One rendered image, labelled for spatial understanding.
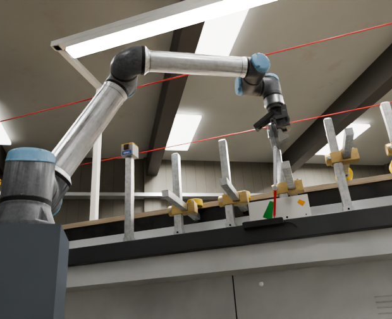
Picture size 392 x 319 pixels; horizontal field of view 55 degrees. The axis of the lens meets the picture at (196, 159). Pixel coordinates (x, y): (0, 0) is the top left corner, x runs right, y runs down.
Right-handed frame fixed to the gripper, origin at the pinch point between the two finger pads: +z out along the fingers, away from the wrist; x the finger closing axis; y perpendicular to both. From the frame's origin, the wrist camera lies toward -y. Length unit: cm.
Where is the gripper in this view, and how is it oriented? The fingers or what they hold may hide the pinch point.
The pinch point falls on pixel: (277, 147)
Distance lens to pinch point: 171.0
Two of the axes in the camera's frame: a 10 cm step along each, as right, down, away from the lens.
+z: 0.9, 9.1, -4.0
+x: 3.1, 3.6, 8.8
